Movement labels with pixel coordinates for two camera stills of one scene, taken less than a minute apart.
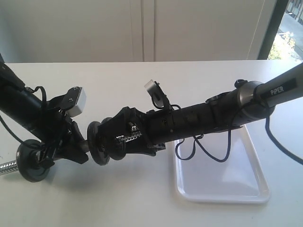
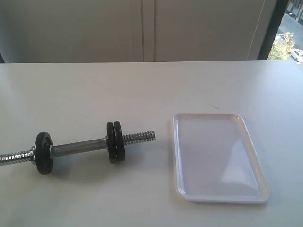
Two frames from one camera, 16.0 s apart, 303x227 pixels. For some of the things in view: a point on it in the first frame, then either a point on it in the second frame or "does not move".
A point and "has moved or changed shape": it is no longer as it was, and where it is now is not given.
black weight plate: x=102 y=152 has moved or changed shape
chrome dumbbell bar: x=13 y=166 -> x=100 y=145
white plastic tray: x=202 y=179 does not move
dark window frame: x=273 y=26 does not move
